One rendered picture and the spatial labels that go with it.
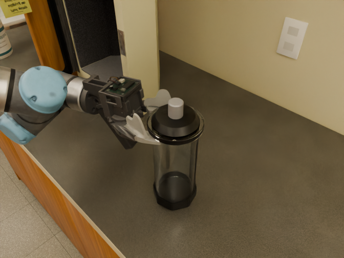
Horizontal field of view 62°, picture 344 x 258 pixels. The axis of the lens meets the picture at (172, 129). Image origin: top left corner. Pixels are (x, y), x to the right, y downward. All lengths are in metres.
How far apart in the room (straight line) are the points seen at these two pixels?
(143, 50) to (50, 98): 0.40
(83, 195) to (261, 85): 0.71
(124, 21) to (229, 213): 0.53
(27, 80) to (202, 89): 0.69
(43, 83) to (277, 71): 0.76
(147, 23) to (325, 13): 0.48
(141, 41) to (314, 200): 0.60
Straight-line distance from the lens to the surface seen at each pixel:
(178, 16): 1.24
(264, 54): 1.05
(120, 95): 0.55
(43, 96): 0.51
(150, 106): 0.61
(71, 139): 0.91
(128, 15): 0.78
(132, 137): 0.55
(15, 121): 0.64
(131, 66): 0.83
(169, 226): 0.69
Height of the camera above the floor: 1.54
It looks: 42 degrees down
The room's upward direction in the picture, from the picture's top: straight up
